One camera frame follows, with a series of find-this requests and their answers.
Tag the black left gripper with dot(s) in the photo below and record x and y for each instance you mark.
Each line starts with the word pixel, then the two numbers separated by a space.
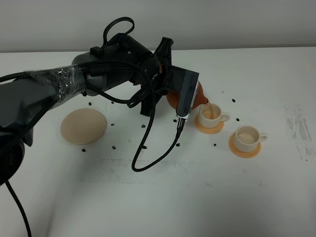
pixel 158 67

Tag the brown clay teapot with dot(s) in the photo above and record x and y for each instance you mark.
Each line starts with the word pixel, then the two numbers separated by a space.
pixel 197 95

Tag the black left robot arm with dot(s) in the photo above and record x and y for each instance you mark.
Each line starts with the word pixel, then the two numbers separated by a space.
pixel 26 96

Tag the beige round teapot coaster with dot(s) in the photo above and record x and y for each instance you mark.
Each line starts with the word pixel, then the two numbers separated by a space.
pixel 83 126

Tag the white teacup far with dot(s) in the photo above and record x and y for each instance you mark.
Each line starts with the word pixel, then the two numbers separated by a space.
pixel 211 115

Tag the white teacup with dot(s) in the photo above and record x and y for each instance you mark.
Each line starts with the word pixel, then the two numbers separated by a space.
pixel 211 115
pixel 247 138

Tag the white teacup near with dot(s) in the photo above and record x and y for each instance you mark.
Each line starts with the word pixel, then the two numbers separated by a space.
pixel 247 138

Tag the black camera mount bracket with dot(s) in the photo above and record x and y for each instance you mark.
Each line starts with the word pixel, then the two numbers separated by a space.
pixel 177 77

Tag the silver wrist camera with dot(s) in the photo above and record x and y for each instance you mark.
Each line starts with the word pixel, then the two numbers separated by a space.
pixel 187 96

